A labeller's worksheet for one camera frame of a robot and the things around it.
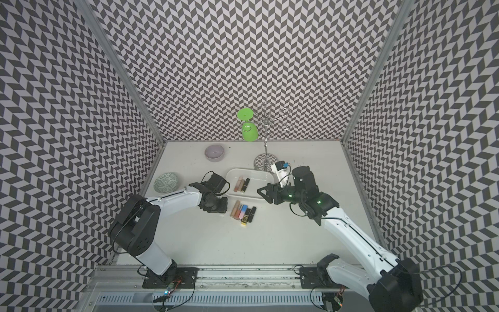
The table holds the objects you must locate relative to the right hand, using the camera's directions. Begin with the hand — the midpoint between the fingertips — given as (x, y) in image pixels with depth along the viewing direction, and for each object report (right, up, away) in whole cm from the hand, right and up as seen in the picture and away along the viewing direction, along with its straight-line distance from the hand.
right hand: (263, 194), depth 73 cm
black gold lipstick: (-8, 0, +26) cm, 27 cm away
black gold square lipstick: (-8, -14, +13) cm, 21 cm away
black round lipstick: (-5, -12, +15) cm, 20 cm away
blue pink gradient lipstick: (-9, -11, +16) cm, 21 cm away
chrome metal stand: (+3, +11, +31) cm, 33 cm away
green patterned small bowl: (-50, +1, +26) cm, 56 cm away
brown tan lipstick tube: (-10, 0, +25) cm, 27 cm away
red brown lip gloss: (-11, -11, +16) cm, 22 cm away
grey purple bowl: (-27, +17, +35) cm, 47 cm away
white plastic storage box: (-2, +2, +29) cm, 29 cm away
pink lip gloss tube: (-13, 0, +25) cm, 28 cm away
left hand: (-19, -11, +18) cm, 28 cm away
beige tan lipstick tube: (-13, -10, +17) cm, 23 cm away
